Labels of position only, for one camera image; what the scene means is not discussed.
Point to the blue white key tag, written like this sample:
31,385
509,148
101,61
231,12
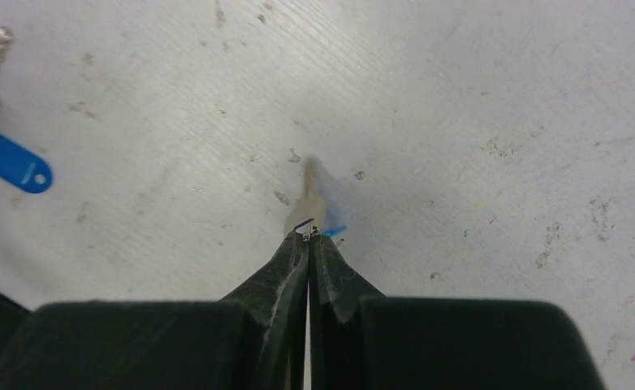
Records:
334,231

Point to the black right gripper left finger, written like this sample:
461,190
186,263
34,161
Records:
253,338

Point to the small silver key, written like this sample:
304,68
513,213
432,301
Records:
309,213

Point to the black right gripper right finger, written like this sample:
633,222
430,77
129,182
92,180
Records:
362,339

